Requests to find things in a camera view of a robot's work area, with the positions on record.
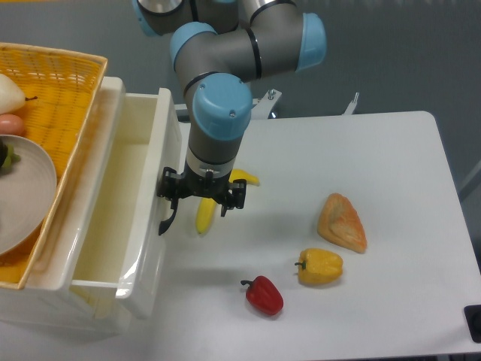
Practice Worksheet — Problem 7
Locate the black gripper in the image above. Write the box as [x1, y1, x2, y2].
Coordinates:
[157, 163, 247, 218]

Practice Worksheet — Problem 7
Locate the white drawer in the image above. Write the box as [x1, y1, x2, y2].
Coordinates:
[71, 88, 182, 321]

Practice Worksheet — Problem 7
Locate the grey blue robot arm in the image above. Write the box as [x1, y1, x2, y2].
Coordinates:
[133, 1, 327, 211]

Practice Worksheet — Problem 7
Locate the white drawer cabinet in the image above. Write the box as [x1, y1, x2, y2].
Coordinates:
[1, 77, 131, 333]

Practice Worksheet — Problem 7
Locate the yellow banana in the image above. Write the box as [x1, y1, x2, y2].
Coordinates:
[195, 168, 260, 235]

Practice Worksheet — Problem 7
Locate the red bell pepper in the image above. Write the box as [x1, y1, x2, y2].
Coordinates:
[240, 275, 284, 316]

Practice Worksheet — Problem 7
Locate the yellow bell pepper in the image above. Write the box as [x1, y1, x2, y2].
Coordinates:
[295, 248, 343, 285]

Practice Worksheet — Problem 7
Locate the golden pastry turnover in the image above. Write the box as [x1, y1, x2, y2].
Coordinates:
[316, 193, 368, 253]

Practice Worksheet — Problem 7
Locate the yellow woven basket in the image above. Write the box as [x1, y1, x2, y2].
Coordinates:
[1, 42, 107, 290]

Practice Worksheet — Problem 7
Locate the grey ceramic plate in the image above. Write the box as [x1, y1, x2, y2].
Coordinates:
[1, 135, 57, 253]

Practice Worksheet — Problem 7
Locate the dark purple eggplant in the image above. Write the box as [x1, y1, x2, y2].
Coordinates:
[0, 138, 21, 174]

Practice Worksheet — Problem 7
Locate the pink sausage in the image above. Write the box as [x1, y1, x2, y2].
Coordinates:
[0, 114, 26, 136]

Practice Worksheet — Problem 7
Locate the white pear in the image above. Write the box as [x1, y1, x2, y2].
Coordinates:
[0, 74, 38, 114]

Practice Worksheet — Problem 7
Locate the black device at edge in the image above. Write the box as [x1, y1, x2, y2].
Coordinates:
[464, 305, 481, 344]

